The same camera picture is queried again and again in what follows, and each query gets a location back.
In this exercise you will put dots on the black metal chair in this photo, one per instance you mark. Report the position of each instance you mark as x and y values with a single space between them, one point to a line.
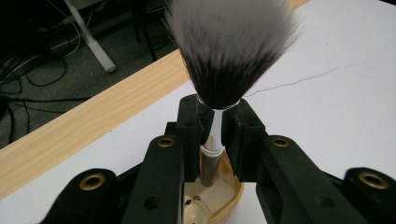
146 31

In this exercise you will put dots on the tan ceramic cup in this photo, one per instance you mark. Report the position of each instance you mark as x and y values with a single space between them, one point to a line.
214 196

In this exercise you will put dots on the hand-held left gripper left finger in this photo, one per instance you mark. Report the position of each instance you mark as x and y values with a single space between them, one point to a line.
162 174

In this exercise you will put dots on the black makeup brush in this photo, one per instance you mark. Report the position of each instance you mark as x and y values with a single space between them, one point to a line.
230 46

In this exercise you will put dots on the white desk leg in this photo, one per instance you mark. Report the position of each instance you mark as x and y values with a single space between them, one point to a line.
93 43

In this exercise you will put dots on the light wooden table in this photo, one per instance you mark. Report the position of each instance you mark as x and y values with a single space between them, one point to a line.
93 118

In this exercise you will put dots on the thin loose bristle hair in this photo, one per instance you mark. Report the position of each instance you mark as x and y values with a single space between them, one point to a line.
299 81

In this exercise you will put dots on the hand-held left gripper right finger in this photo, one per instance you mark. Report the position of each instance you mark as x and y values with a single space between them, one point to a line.
286 174

